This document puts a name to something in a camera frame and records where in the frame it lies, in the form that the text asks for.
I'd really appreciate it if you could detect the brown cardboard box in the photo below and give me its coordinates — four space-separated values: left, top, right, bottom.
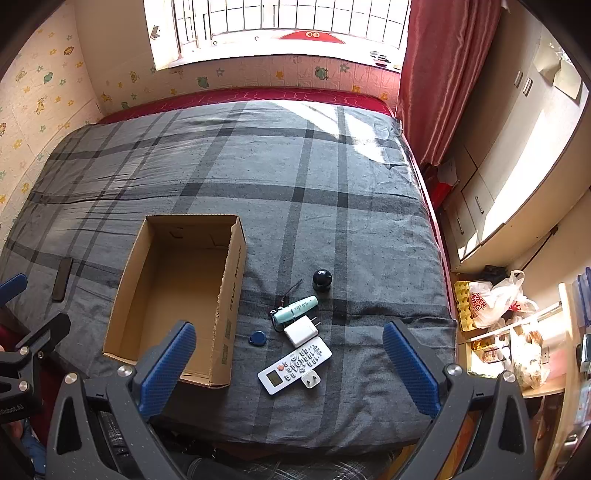
103 214 247 389

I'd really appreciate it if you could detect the small white plug adapter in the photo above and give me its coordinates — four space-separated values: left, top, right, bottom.
301 370 321 389

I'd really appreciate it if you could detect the metal keychain with strap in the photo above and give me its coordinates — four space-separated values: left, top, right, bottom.
269 279 303 333

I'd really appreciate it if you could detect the teal cosmetic tube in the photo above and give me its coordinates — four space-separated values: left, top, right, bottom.
271 296 318 326

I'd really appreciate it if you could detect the white remote control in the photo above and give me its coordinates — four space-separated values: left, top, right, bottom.
257 336 332 395

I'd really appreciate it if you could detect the large white charger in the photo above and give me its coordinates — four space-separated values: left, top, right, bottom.
283 315 318 348

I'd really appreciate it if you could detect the black round-top bottle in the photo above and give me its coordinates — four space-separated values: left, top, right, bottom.
312 269 332 293

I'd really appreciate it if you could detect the black smartphone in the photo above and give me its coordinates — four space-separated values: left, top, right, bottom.
51 257 73 303

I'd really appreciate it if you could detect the wooden side shelf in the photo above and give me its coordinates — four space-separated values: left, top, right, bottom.
466 281 583 400

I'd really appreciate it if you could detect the yellow egg carton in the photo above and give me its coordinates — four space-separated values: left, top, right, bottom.
453 281 477 332

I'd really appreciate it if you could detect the white plastic bag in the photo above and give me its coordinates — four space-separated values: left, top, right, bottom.
469 270 539 329

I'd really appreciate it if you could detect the blue key fob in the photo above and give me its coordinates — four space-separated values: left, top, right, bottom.
249 330 267 347

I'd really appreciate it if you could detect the grey plaid bed blanket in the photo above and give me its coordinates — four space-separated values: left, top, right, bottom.
1 101 456 452

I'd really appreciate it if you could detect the beige wardrobe cabinet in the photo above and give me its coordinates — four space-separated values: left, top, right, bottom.
441 1 590 274

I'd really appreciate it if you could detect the red mattress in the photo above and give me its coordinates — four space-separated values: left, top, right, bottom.
98 87 394 125

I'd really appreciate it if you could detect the red curtain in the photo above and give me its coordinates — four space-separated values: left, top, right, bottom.
397 0 502 168

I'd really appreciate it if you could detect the window with bars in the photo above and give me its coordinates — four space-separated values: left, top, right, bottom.
143 0 411 70

